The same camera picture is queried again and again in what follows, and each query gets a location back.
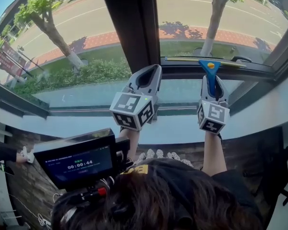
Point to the person's patterned shoe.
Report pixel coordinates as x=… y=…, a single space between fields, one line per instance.
x=150 y=154
x=180 y=158

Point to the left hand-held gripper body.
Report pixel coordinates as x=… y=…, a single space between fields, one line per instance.
x=127 y=106

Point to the red notice board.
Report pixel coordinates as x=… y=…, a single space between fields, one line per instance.
x=7 y=56

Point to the black office chair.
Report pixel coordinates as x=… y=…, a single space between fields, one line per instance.
x=278 y=176

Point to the person's left forearm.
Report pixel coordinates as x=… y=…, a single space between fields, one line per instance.
x=129 y=145

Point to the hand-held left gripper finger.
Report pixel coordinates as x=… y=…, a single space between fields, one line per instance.
x=134 y=85
x=158 y=83

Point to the white window sill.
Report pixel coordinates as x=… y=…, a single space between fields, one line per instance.
x=177 y=130

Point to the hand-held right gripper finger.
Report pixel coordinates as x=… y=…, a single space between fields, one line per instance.
x=223 y=92
x=204 y=90

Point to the blue brass squeegee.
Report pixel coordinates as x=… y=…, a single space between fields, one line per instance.
x=211 y=78

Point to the person's left patterned shoe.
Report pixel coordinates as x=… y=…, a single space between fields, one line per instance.
x=150 y=154

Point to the large fixed window glass pane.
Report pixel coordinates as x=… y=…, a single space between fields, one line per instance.
x=86 y=20

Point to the casement window glass pane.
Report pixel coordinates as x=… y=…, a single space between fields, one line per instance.
x=182 y=13

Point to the short wide window glass pane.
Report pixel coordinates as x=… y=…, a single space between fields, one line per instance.
x=177 y=92

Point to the person's right forearm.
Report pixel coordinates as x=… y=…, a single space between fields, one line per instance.
x=214 y=154

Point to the brown brick building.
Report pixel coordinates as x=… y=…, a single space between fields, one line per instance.
x=4 y=15

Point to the street tree with sawn top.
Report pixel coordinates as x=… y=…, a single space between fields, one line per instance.
x=216 y=20

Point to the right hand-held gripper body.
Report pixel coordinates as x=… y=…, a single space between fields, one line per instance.
x=213 y=116

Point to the person's black shirt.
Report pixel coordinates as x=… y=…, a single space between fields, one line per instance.
x=182 y=176

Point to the person's right patterned shoe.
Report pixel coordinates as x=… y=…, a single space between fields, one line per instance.
x=180 y=158

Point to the black street lamp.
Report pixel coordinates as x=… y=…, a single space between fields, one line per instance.
x=20 y=49

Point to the green hedge bushes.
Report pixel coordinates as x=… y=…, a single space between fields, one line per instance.
x=86 y=73

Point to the black monitor screen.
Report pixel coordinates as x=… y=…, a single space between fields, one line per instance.
x=79 y=164

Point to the black window frame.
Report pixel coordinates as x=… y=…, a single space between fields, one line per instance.
x=134 y=27

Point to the leaning street tree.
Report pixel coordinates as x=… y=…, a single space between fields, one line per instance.
x=52 y=35

